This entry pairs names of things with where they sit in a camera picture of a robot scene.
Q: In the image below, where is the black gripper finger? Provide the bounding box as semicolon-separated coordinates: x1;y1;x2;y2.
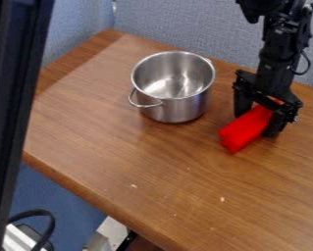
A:
233;87;253;118
262;108;297;138

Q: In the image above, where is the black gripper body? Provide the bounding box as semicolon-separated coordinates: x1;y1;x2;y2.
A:
233;59;302;111

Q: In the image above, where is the red block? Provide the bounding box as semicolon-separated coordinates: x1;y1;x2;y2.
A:
219;105;273;153

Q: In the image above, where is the metal pot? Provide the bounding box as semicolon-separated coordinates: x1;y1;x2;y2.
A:
127;51;216;124

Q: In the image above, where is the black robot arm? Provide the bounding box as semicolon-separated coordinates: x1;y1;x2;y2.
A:
0;0;313;251

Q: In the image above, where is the white device under table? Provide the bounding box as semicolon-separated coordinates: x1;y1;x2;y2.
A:
2;225;40;251

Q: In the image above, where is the black cable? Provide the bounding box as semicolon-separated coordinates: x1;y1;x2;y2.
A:
8;209;56;251

